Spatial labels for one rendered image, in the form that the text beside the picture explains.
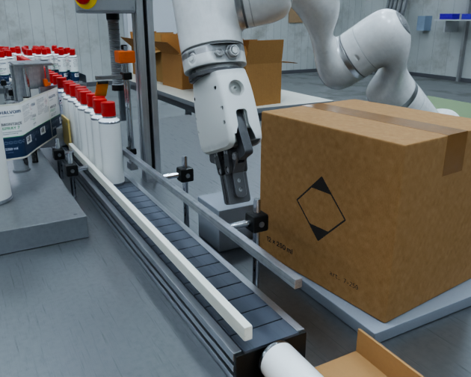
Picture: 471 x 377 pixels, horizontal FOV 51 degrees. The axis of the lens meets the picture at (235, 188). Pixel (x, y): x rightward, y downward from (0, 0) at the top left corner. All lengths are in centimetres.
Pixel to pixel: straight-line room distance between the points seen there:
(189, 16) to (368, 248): 41
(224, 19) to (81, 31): 959
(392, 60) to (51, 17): 915
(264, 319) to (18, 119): 93
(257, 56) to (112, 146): 180
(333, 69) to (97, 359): 83
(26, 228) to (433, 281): 76
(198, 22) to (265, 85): 234
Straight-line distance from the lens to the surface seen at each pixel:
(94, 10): 140
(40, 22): 1008
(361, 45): 122
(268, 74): 299
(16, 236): 108
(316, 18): 116
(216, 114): 63
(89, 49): 1025
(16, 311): 89
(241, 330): 64
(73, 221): 109
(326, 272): 83
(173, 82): 380
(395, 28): 122
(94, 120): 127
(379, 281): 76
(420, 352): 78
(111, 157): 124
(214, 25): 65
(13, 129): 142
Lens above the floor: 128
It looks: 19 degrees down
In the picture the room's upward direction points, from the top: straight up
